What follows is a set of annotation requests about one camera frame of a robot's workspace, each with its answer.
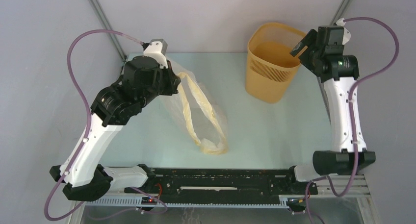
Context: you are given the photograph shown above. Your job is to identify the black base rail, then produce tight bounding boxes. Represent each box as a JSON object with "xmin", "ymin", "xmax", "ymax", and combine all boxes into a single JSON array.
[{"xmin": 124, "ymin": 168, "xmax": 318, "ymax": 204}]

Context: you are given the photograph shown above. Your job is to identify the right aluminium corner post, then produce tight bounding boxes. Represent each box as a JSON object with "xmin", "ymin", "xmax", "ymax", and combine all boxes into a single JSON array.
[{"xmin": 329, "ymin": 0, "xmax": 352, "ymax": 25}]

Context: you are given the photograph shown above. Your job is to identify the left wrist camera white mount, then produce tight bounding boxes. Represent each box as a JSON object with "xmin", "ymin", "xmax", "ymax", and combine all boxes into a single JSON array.
[{"xmin": 142, "ymin": 39, "xmax": 168, "ymax": 69}]

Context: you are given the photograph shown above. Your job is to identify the orange plastic trash bin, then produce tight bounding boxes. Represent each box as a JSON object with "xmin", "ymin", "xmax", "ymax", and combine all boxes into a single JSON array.
[{"xmin": 245, "ymin": 23, "xmax": 306, "ymax": 103}]

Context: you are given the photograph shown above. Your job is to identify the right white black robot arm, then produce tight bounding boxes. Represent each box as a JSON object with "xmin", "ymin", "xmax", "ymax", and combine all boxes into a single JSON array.
[{"xmin": 285, "ymin": 25, "xmax": 376, "ymax": 194}]

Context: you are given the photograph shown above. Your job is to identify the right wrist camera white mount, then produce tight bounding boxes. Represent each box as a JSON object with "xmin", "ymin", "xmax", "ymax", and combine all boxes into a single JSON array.
[{"xmin": 335, "ymin": 18, "xmax": 351, "ymax": 45}]

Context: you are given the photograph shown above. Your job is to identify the white slotted cable duct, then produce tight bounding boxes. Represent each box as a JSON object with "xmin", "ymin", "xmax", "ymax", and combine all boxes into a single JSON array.
[{"xmin": 85, "ymin": 196, "xmax": 302, "ymax": 209}]

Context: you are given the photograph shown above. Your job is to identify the aluminium corner post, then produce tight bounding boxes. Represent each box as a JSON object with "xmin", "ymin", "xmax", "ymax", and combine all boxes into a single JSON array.
[
  {"xmin": 329, "ymin": 0, "xmax": 352, "ymax": 25},
  {"xmin": 81, "ymin": 0, "xmax": 128, "ymax": 61}
]

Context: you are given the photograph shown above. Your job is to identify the left aluminium corner post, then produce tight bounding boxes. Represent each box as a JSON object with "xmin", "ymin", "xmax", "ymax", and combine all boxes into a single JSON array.
[{"xmin": 81, "ymin": 0, "xmax": 128, "ymax": 61}]

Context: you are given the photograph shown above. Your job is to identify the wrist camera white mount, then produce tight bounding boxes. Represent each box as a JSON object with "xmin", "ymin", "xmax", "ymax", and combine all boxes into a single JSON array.
[
  {"xmin": 142, "ymin": 39, "xmax": 168, "ymax": 69},
  {"xmin": 335, "ymin": 18, "xmax": 351, "ymax": 45}
]

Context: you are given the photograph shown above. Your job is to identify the translucent white yellow trash bag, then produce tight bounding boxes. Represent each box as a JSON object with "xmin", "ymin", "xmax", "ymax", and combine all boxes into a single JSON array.
[{"xmin": 161, "ymin": 61, "xmax": 229, "ymax": 155}]

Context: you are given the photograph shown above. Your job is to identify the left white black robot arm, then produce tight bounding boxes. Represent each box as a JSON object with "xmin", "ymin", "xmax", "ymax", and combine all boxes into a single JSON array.
[{"xmin": 50, "ymin": 55, "xmax": 181, "ymax": 201}]

